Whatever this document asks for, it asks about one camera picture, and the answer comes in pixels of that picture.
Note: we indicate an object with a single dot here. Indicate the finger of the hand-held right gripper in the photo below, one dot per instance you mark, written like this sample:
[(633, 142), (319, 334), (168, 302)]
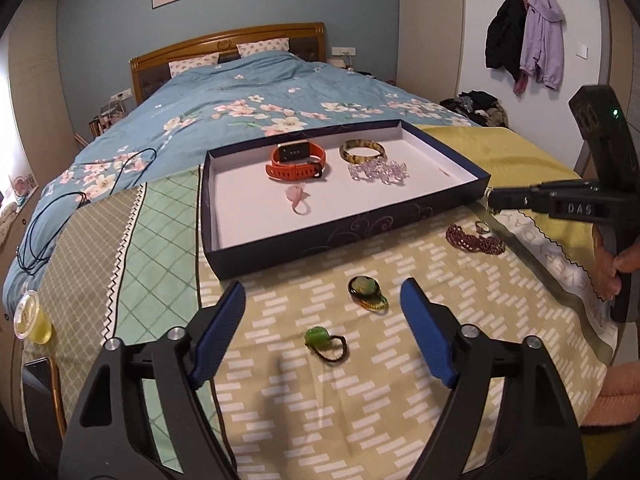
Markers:
[(515, 202), (560, 187)]

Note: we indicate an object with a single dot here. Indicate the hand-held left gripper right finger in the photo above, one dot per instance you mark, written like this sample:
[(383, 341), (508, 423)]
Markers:
[(425, 330)]

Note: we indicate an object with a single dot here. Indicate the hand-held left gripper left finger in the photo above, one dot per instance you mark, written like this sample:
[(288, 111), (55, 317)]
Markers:
[(220, 330)]

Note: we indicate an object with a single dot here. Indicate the dark blue box tray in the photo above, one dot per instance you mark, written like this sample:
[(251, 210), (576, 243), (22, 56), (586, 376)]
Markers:
[(250, 210)]

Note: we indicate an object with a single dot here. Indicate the amber bangle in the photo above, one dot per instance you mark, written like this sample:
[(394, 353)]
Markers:
[(350, 158)]

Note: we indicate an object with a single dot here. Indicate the orange smart band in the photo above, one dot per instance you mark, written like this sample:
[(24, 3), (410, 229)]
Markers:
[(292, 151)]

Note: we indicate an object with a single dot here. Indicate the person's right hand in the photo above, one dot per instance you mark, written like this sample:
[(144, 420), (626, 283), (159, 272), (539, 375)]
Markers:
[(607, 272)]

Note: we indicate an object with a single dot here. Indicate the pile of dark clothes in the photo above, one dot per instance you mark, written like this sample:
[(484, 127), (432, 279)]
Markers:
[(477, 107)]

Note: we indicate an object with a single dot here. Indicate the purple jacket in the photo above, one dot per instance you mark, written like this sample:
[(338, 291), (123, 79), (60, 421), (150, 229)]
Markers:
[(542, 35)]

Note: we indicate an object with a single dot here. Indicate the black jacket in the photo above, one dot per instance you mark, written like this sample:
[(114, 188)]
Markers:
[(505, 35)]

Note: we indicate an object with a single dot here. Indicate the plastic cup of yellow liquid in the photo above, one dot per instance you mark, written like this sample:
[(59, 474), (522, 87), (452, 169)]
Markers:
[(35, 327)]

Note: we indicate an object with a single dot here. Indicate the smartphone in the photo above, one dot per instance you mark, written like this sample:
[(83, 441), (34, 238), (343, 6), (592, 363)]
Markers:
[(42, 395)]

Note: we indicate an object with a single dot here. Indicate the beige wardrobe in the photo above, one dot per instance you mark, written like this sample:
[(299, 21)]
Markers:
[(430, 25), (35, 110)]

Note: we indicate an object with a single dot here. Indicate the pink fleece garment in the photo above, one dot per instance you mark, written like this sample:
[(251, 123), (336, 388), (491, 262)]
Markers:
[(617, 395)]

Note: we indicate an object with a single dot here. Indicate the rumpled light bedding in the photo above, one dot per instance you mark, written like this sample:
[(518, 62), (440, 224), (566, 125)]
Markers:
[(7, 220)]

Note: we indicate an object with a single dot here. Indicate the blue floral duvet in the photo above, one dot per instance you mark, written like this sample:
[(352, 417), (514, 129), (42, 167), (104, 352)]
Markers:
[(225, 90)]

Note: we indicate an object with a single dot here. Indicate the clutter of cosmetic bottles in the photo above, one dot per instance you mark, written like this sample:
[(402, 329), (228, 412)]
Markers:
[(105, 117)]

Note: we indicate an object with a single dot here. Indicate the small pink fan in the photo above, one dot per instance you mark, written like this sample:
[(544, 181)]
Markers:
[(22, 186)]

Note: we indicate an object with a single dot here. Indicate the heart print pillow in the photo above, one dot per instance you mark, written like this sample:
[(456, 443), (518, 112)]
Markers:
[(195, 64), (263, 47)]

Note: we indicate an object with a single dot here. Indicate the wooden headboard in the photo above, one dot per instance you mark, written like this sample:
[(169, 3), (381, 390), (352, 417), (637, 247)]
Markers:
[(225, 37)]

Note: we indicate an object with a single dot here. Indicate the white light switch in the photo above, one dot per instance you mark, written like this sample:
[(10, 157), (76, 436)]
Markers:
[(581, 51)]

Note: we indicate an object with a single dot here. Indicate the white wall socket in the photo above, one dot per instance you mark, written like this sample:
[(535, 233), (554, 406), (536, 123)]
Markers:
[(343, 51), (121, 94)]

